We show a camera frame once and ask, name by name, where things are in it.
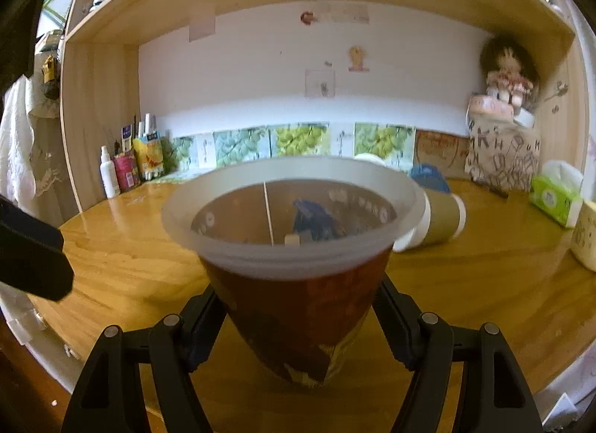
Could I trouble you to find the brown cardboard with drawing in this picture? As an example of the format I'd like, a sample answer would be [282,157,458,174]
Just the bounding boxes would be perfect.
[413,130,470,180]

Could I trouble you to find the green tissue pack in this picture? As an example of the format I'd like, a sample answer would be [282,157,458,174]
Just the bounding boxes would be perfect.
[529,160,583,228]

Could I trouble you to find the beige printed fabric bag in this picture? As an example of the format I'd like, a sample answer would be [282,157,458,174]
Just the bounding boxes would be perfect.
[465,113,542,192]

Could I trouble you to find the dark pen on desk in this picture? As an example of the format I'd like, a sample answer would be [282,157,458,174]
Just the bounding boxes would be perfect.
[471,178,509,199]

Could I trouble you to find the cream ceramic mug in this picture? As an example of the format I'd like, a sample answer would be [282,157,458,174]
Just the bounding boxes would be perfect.
[571,200,596,272]

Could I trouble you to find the pink tube container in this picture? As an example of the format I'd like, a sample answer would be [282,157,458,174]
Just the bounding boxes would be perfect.
[113,151,140,192]

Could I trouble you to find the plain white paper cup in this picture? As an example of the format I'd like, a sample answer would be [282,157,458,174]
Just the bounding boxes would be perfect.
[355,153,386,167]

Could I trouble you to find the white spray bottle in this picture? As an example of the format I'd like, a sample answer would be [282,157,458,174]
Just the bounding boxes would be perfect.
[100,146,120,199]

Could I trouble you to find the pink small box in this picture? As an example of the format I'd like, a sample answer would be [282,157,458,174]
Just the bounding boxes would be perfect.
[468,95,514,122]

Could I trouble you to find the red printed plastic cup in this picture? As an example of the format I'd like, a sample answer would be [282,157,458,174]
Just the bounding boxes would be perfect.
[162,156,425,386]

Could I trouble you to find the curly-haired rag doll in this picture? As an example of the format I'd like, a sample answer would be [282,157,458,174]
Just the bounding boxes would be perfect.
[480,36,539,113]

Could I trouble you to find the wooden bookshelf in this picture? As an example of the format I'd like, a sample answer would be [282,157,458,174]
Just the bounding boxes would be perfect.
[61,0,589,210]

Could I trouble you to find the brown sleeve paper cup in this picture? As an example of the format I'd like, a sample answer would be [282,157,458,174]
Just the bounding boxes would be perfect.
[393,189,467,252]

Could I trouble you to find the green grape printed box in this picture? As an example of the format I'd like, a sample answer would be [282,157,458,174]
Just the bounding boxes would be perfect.
[162,122,416,181]

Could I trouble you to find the blue plastic cup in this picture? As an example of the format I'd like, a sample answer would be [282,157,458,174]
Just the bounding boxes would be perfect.
[409,164,451,194]

